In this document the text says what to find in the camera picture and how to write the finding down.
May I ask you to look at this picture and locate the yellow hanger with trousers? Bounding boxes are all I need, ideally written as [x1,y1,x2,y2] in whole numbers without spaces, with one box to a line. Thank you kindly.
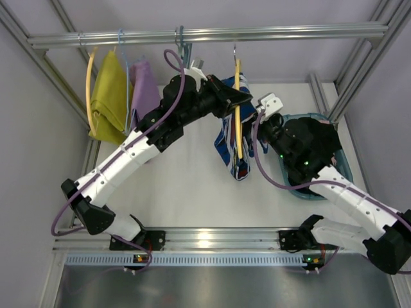
[233,45,243,160]

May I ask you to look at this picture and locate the blue white patterned trousers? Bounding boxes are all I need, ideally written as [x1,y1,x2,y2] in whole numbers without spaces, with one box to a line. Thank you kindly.
[213,72,269,182]

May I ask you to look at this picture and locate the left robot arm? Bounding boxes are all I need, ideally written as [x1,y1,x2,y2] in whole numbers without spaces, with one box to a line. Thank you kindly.
[61,74,252,243]

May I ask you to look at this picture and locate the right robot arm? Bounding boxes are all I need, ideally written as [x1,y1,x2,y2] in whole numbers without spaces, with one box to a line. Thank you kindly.
[253,112,410,275]

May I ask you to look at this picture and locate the teal blue empty hanger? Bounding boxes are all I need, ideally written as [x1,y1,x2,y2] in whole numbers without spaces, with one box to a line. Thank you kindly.
[179,25,193,69]

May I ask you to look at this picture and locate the green empty hanger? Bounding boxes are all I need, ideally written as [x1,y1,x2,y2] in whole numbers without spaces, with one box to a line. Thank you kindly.
[174,27,183,59]

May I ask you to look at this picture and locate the light blue hanger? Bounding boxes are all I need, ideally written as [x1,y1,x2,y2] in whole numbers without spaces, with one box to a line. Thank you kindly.
[118,28,131,136]

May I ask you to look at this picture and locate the yellow hanger on left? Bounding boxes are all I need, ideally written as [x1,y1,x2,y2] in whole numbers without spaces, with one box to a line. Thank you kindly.
[85,47,100,137]

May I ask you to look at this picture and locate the black garment in basket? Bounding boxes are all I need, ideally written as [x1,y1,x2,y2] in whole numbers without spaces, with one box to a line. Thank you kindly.
[284,117,342,186]

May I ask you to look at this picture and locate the purple garment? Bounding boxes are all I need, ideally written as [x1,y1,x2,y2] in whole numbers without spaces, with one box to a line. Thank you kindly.
[129,60,161,130]

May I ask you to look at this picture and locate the teal plastic basket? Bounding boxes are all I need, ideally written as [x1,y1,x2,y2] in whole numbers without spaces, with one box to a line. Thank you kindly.
[278,113,353,201]

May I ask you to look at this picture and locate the mustard yellow garment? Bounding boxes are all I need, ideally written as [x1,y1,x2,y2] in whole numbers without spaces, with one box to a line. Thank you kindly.
[89,50,133,146]

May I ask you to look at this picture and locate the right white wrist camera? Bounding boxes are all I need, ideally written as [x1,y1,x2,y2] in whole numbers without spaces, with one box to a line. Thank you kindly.
[256,92,284,117]

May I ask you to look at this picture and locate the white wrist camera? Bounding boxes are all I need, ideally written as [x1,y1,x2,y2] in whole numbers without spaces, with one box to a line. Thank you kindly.
[185,57,207,83]
[256,92,284,117]

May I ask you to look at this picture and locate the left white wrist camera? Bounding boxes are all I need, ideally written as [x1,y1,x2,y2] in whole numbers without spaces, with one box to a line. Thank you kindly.
[185,57,207,83]

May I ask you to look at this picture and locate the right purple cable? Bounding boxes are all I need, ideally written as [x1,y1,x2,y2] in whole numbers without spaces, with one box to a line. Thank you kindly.
[252,110,411,273]

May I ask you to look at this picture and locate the right aluminium frame post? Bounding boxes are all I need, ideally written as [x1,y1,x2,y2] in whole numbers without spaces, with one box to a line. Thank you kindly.
[308,0,411,123]

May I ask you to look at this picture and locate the aluminium frame post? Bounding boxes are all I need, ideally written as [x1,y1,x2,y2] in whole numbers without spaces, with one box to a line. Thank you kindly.
[0,0,89,118]
[308,0,411,123]

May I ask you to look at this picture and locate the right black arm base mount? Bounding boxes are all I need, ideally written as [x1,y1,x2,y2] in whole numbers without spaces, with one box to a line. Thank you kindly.
[278,229,309,252]

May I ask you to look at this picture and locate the aluminium hanging rail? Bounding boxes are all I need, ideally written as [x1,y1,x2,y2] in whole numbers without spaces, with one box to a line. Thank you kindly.
[28,21,388,49]

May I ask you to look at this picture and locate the left aluminium frame post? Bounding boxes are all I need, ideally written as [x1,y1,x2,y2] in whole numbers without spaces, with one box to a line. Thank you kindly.
[0,0,89,118]

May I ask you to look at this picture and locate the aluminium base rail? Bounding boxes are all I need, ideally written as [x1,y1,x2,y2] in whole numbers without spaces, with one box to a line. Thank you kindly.
[53,226,363,254]

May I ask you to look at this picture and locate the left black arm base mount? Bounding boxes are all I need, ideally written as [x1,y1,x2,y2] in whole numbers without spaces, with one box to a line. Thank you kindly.
[109,230,166,252]

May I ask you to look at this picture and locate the slotted grey cable duct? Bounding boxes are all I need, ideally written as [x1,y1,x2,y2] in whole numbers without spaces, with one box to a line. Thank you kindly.
[65,253,324,267]

